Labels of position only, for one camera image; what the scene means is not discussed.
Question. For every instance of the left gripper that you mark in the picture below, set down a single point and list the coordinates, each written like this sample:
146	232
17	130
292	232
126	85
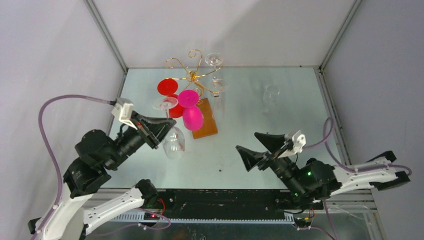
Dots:
154	130

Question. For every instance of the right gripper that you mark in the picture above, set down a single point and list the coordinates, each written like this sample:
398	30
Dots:
272	143

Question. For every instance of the pink wine glass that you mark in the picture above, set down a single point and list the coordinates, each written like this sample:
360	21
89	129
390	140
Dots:
192	116

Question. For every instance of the red wine glass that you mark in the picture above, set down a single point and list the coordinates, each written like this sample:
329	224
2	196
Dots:
168	87

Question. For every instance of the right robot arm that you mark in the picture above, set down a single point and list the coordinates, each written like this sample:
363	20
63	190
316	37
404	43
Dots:
317	180

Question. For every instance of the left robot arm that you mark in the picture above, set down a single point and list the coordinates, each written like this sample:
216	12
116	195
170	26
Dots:
97	155

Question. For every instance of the gold rack wooden base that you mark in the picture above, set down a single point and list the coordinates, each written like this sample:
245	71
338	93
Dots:
198	79

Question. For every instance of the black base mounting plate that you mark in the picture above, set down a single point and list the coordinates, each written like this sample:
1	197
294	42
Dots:
231	204

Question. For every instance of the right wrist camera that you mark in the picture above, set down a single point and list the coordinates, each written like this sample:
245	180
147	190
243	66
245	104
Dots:
295	143

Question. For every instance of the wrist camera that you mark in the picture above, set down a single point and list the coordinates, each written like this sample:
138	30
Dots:
122	111
295	143

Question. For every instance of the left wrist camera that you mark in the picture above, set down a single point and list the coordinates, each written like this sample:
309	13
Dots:
122	111

